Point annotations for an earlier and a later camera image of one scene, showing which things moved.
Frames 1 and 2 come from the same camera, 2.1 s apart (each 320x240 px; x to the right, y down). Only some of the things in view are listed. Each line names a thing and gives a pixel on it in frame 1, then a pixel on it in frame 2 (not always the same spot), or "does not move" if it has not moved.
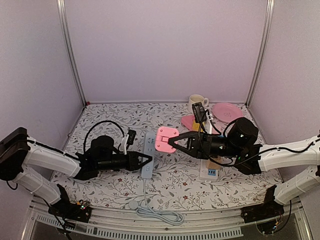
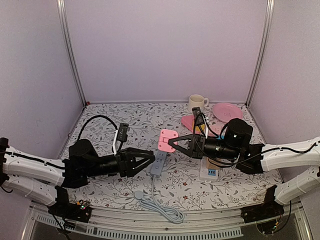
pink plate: (226, 112) does not move
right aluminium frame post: (269, 20) does not move
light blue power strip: (148, 148) -> (167, 212)
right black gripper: (205, 143) does not move
